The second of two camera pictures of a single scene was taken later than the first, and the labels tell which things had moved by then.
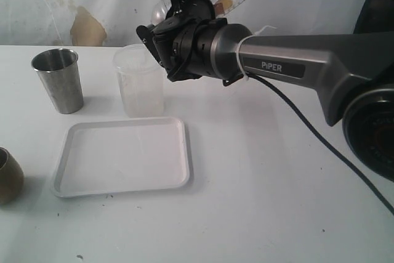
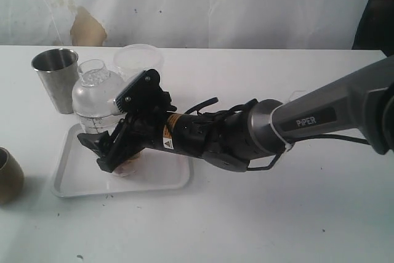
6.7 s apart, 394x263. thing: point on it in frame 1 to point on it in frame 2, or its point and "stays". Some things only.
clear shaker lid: x=160 y=10 to x=93 y=95
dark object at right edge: x=377 y=14 stays
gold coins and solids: x=223 y=5 to x=129 y=167
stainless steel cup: x=59 y=71 stays
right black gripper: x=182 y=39 to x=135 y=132
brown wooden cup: x=12 y=177 stays
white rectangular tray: x=118 y=156 stays
